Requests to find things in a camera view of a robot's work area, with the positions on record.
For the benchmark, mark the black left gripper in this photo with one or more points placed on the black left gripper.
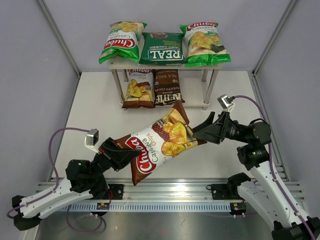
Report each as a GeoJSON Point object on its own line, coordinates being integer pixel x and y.
{"type": "Point", "coordinates": [116, 157]}

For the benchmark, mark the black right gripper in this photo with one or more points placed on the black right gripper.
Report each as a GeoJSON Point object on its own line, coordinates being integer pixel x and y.
{"type": "Point", "coordinates": [215, 133]}

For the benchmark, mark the brown Chuba bag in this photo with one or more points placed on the brown Chuba bag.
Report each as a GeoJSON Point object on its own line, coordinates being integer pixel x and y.
{"type": "Point", "coordinates": [159, 142]}
{"type": "Point", "coordinates": [140, 92]}

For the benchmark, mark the brown Kettle chips bag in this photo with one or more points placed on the brown Kettle chips bag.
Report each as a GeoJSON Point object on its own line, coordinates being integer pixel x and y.
{"type": "Point", "coordinates": [167, 89]}

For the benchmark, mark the green Chuba seaweed bag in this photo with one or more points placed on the green Chuba seaweed bag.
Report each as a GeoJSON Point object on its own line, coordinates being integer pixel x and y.
{"type": "Point", "coordinates": [123, 41]}
{"type": "Point", "coordinates": [205, 47]}

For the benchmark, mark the green Real chips bag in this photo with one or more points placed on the green Real chips bag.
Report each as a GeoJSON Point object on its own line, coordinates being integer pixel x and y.
{"type": "Point", "coordinates": [162, 48]}

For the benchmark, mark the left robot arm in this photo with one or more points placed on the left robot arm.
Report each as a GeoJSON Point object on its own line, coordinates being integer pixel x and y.
{"type": "Point", "coordinates": [84, 181]}

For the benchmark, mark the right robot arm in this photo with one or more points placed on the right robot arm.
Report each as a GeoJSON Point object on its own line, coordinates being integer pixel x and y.
{"type": "Point", "coordinates": [272, 201]}

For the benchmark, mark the white two-tier shelf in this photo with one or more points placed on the white two-tier shelf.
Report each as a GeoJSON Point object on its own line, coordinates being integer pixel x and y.
{"type": "Point", "coordinates": [196, 83]}

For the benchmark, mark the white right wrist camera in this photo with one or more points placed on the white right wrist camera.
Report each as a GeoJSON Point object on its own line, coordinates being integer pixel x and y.
{"type": "Point", "coordinates": [226, 102]}

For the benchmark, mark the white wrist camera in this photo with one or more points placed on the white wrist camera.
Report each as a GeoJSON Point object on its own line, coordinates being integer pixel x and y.
{"type": "Point", "coordinates": [91, 139]}
{"type": "Point", "coordinates": [226, 102]}

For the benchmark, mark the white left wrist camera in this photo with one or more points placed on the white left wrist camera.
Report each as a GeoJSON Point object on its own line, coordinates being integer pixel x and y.
{"type": "Point", "coordinates": [91, 139]}

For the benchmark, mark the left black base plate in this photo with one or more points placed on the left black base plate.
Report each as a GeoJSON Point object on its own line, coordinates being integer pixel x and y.
{"type": "Point", "coordinates": [115, 190]}

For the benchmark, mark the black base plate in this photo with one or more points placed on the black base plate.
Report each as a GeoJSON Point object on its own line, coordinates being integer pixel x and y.
{"type": "Point", "coordinates": [115, 190]}
{"type": "Point", "coordinates": [224, 191]}

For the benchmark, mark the aluminium mounting rail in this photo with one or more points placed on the aluminium mounting rail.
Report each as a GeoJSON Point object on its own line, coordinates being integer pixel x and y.
{"type": "Point", "coordinates": [167, 190]}

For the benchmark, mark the white slotted cable duct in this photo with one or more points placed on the white slotted cable duct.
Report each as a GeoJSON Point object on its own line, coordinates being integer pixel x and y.
{"type": "Point", "coordinates": [151, 207]}

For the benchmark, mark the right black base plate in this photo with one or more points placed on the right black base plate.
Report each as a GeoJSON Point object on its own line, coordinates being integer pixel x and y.
{"type": "Point", "coordinates": [224, 191]}

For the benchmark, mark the aluminium frame post right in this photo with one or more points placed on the aluminium frame post right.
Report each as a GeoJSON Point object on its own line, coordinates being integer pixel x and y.
{"type": "Point", "coordinates": [275, 34]}

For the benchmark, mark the aluminium frame post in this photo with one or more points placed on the aluminium frame post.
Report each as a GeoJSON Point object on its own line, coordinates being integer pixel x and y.
{"type": "Point", "coordinates": [275, 34]}
{"type": "Point", "coordinates": [58, 36]}

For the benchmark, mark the aluminium frame post left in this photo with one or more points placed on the aluminium frame post left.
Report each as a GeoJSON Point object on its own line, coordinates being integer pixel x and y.
{"type": "Point", "coordinates": [58, 36]}

